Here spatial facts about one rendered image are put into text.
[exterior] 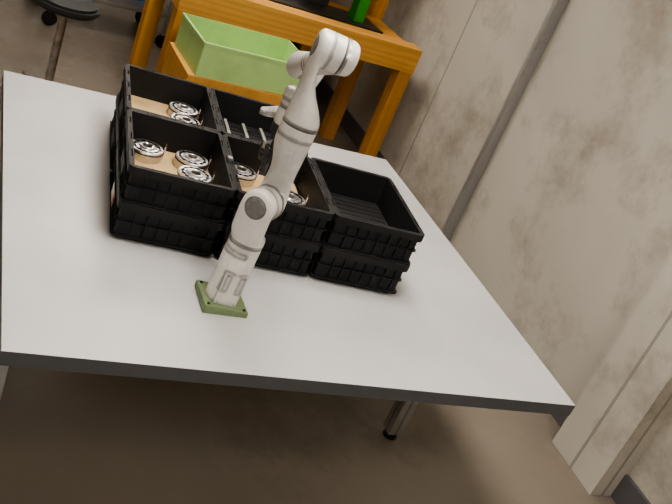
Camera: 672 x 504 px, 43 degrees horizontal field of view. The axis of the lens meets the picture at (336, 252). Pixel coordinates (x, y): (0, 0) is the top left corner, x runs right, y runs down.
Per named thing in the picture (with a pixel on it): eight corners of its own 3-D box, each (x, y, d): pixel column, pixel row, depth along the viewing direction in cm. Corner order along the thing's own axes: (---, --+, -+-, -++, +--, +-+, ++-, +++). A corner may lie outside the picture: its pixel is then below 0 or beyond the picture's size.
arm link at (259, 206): (277, 201, 210) (250, 259, 216) (292, 195, 219) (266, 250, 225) (246, 183, 212) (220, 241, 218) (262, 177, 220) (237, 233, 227)
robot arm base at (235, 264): (240, 308, 226) (265, 255, 220) (207, 301, 222) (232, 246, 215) (233, 289, 233) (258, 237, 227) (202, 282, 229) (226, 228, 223)
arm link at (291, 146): (322, 132, 213) (308, 136, 205) (280, 224, 223) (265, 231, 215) (291, 115, 215) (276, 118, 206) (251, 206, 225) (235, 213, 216)
